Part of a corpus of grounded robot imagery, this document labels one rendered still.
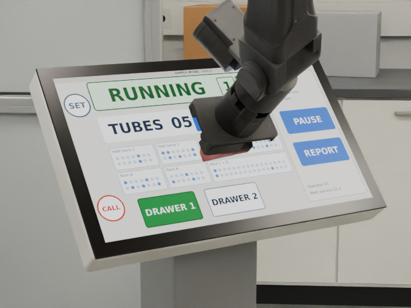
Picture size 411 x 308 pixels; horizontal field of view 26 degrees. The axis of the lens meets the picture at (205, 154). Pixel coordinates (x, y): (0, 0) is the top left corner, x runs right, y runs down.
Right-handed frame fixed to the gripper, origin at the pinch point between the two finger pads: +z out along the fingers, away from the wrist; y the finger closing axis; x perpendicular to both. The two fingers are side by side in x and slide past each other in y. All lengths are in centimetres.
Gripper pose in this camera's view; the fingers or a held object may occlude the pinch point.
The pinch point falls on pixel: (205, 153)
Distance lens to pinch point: 116.0
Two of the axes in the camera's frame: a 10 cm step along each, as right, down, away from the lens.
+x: 3.4, 8.7, -3.7
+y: -8.5, 1.1, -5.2
